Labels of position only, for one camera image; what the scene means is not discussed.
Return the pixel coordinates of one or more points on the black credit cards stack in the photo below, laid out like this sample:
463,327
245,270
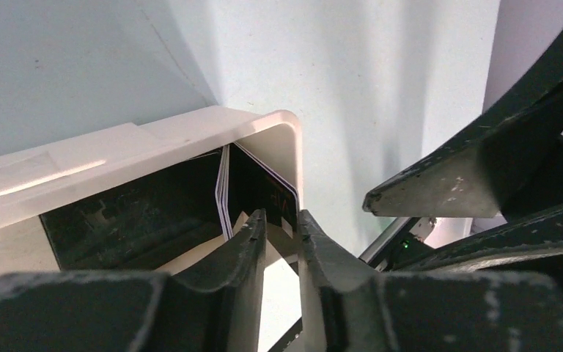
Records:
141,224

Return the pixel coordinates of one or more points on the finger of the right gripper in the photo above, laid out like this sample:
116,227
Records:
533,243
476,172

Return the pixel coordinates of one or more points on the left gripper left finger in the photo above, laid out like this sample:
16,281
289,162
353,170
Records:
214,305

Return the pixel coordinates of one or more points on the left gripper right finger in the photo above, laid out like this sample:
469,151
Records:
349,306

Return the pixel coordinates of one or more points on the white plastic tray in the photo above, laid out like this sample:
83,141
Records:
44,178

